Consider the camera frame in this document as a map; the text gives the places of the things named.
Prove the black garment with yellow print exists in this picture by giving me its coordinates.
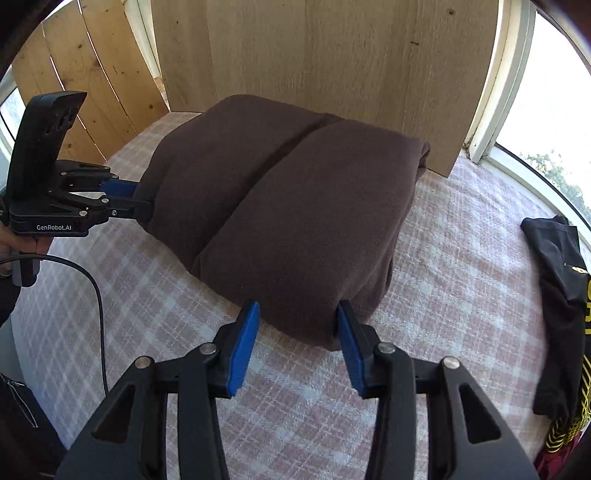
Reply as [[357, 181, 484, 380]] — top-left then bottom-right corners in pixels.
[[521, 215, 591, 455]]

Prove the person's left hand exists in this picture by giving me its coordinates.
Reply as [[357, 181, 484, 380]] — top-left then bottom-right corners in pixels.
[[0, 225, 52, 278]]

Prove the person's left forearm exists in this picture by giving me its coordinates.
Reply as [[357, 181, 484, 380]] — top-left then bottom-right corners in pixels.
[[0, 276, 28, 326]]

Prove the red cloth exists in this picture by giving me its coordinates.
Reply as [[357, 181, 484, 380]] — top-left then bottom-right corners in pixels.
[[534, 440, 580, 480]]

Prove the white framed window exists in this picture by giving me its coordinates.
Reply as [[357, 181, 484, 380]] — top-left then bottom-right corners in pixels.
[[462, 0, 591, 217], [0, 69, 27, 155]]

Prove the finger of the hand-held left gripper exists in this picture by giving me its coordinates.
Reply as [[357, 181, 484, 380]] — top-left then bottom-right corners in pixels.
[[48, 195, 154, 224], [58, 161, 140, 198]]

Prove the person's black jacket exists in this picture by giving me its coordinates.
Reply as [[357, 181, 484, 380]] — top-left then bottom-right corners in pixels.
[[0, 323, 69, 478]]

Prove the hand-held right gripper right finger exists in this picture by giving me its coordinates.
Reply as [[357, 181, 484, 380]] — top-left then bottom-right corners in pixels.
[[336, 300, 541, 480]]

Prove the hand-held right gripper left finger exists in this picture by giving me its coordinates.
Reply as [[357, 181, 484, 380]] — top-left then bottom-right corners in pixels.
[[55, 300, 262, 480]]

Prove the brown garment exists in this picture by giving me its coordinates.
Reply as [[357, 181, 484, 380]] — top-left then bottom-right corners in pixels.
[[136, 95, 432, 350]]

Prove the light wooden headboard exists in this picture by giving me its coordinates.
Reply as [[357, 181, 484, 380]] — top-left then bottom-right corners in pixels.
[[151, 0, 503, 178]]

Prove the pink plaid blanket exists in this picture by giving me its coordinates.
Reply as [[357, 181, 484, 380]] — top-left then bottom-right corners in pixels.
[[9, 113, 591, 480]]

